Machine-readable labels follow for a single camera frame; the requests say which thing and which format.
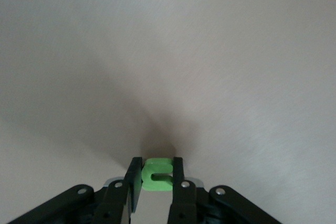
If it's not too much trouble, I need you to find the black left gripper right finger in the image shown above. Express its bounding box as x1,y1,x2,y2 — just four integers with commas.
167,157,283,224

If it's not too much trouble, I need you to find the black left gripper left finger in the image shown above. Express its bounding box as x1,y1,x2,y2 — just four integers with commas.
10,157,144,224

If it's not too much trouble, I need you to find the green letter u block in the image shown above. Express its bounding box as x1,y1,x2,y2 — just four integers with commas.
141,157,174,192

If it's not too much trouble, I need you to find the brown table mat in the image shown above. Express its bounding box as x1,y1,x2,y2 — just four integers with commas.
0,0,336,224

